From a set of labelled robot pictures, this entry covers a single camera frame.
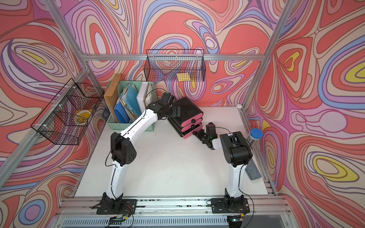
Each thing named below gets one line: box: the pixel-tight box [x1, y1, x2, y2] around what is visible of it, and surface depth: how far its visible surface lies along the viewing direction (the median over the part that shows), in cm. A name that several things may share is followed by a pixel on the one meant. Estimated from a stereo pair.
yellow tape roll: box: [74, 109, 93, 125], surface depth 80 cm
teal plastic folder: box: [125, 84, 142, 117], surface depth 95 cm
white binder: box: [136, 81, 150, 114], surface depth 94 cm
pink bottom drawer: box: [181, 124, 203, 140], surface depth 101 cm
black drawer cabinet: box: [167, 96, 204, 140], surface depth 98 cm
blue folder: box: [114, 101, 131, 124], surface depth 95 cm
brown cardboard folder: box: [103, 73, 121, 124], surface depth 88 cm
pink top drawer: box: [181, 112, 204, 127], surface depth 93 cm
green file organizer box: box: [105, 80, 157, 133], surface depth 95 cm
